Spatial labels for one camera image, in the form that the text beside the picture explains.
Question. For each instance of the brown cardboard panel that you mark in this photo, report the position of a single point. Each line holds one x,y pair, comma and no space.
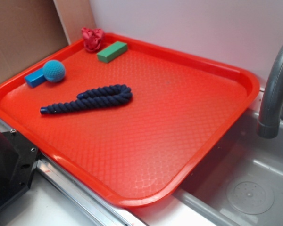
30,30

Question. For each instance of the grey plastic sink basin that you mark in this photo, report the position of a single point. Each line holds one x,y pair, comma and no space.
201,198

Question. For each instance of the grey plastic faucet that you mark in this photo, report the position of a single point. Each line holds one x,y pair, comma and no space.
271,109

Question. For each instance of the red plastic tray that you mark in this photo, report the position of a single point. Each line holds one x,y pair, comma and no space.
135,154

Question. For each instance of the blue rectangular block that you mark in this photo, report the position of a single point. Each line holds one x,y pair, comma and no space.
35,78

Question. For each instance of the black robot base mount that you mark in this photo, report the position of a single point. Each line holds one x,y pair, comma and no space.
18,160

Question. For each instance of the round sink drain cover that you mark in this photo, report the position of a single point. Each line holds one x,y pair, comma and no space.
249,196

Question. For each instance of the green rectangular block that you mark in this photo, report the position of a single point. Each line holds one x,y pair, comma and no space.
112,52

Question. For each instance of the teal crocheted ball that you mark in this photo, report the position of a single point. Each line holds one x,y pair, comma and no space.
54,71

